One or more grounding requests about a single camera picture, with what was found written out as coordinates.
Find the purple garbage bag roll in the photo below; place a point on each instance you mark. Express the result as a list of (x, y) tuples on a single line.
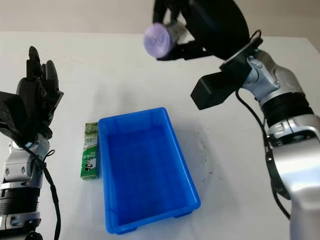
[(156, 40)]

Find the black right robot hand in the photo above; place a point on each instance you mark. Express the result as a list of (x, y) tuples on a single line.
[(215, 25)]

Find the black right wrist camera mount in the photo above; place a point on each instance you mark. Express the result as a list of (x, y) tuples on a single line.
[(215, 90)]

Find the blue plastic tray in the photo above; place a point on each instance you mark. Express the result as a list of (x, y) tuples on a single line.
[(145, 170)]

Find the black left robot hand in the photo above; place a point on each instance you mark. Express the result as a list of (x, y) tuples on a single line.
[(37, 97)]

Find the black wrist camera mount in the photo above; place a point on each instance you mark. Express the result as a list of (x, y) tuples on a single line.
[(215, 90), (11, 115)]

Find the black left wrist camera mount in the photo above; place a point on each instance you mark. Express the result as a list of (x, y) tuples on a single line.
[(11, 115)]

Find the green toothpaste box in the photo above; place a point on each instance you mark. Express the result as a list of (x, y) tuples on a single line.
[(90, 160)]

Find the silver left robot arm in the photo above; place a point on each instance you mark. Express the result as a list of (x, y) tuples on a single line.
[(17, 162)]

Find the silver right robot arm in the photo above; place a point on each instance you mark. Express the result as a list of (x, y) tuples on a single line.
[(300, 175)]

